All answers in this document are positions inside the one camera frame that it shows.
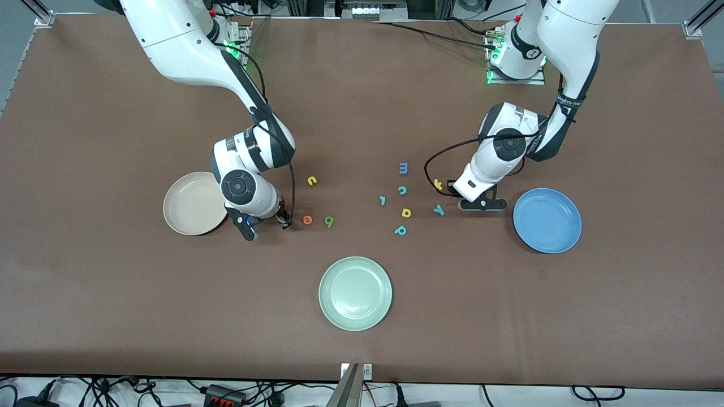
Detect blue plate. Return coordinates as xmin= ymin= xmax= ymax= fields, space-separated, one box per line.
xmin=512 ymin=188 xmax=583 ymax=254

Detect beige brown plate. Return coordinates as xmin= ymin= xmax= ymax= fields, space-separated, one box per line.
xmin=163 ymin=171 xmax=231 ymax=236

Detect pale green plate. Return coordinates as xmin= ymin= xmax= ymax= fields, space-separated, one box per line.
xmin=318 ymin=256 xmax=393 ymax=332

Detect black red power adapter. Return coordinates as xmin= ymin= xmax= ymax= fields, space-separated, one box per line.
xmin=202 ymin=384 xmax=247 ymax=406

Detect grey connector box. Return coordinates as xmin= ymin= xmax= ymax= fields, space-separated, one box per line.
xmin=350 ymin=0 xmax=398 ymax=21

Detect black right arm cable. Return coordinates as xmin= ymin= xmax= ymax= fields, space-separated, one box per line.
xmin=225 ymin=42 xmax=297 ymax=227

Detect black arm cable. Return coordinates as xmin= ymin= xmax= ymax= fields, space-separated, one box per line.
xmin=423 ymin=131 xmax=546 ymax=198
xmin=225 ymin=42 xmax=297 ymax=227

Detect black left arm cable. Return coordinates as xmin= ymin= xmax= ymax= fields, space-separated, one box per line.
xmin=423 ymin=131 xmax=546 ymax=198

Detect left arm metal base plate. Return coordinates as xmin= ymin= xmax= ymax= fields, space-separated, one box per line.
xmin=486 ymin=25 xmax=547 ymax=86

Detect thin black table cable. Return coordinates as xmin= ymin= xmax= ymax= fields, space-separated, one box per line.
xmin=373 ymin=20 xmax=501 ymax=50

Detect grey camera mount pole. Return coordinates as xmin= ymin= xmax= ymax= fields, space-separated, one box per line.
xmin=326 ymin=363 xmax=363 ymax=407

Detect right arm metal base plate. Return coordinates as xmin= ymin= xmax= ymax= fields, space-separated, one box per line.
xmin=229 ymin=24 xmax=252 ymax=71

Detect black floor cable loop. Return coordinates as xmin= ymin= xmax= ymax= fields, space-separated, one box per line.
xmin=571 ymin=386 xmax=626 ymax=402

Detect aluminium corner rail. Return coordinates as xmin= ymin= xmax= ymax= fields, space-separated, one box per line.
xmin=20 ymin=0 xmax=56 ymax=28
xmin=683 ymin=0 xmax=724 ymax=39

